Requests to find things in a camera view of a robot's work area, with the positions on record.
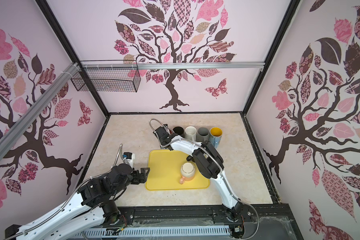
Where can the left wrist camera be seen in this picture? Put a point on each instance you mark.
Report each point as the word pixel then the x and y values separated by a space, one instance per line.
pixel 128 158

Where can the orange speckled mug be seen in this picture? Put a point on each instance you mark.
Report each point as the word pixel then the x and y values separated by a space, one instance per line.
pixel 188 172

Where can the grey mug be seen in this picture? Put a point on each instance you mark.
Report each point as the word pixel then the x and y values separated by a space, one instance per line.
pixel 203 134

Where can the aluminium rail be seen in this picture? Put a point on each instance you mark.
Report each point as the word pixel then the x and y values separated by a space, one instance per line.
pixel 18 129
pixel 176 66

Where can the black base frame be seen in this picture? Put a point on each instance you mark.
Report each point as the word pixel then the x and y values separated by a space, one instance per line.
pixel 261 222

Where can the blue butterfly mug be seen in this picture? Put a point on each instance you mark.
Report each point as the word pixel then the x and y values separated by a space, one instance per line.
pixel 215 136

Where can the white ribbed mug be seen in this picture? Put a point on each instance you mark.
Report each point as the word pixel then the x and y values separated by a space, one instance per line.
pixel 191 133

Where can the aluminium rail left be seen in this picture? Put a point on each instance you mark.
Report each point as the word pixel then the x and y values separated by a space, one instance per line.
pixel 18 129

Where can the black mug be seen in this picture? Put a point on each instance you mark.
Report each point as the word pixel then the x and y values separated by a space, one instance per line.
pixel 179 131

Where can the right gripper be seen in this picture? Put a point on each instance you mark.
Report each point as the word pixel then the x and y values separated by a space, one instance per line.
pixel 162 145

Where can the aluminium rail back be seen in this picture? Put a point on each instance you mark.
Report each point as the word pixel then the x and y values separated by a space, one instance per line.
pixel 176 66

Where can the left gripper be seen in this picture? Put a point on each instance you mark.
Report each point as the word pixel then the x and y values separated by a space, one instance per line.
pixel 143 176

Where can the black wire basket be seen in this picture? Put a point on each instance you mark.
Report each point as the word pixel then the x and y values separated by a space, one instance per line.
pixel 108 77

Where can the white slotted cable duct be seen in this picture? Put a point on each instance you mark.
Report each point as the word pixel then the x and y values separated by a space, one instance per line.
pixel 155 232

